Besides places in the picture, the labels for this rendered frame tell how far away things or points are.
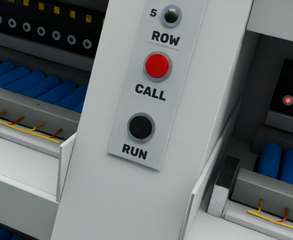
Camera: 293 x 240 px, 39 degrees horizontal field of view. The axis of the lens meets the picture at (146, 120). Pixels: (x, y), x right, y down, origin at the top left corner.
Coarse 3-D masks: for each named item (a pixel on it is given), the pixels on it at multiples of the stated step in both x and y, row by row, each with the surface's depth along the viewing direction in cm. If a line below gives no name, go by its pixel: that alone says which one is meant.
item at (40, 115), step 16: (0, 96) 40; (16, 96) 40; (0, 112) 39; (16, 112) 39; (32, 112) 39; (48, 112) 38; (64, 112) 39; (16, 128) 38; (48, 128) 39; (64, 128) 38
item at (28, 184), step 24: (24, 48) 50; (48, 48) 49; (0, 120) 40; (0, 144) 37; (48, 144) 38; (72, 144) 30; (0, 168) 34; (24, 168) 34; (48, 168) 35; (0, 192) 33; (24, 192) 32; (48, 192) 32; (0, 216) 34; (24, 216) 33; (48, 216) 32
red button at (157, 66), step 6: (156, 54) 27; (150, 60) 28; (156, 60) 27; (162, 60) 27; (150, 66) 28; (156, 66) 27; (162, 66) 27; (168, 66) 27; (150, 72) 28; (156, 72) 27; (162, 72) 27
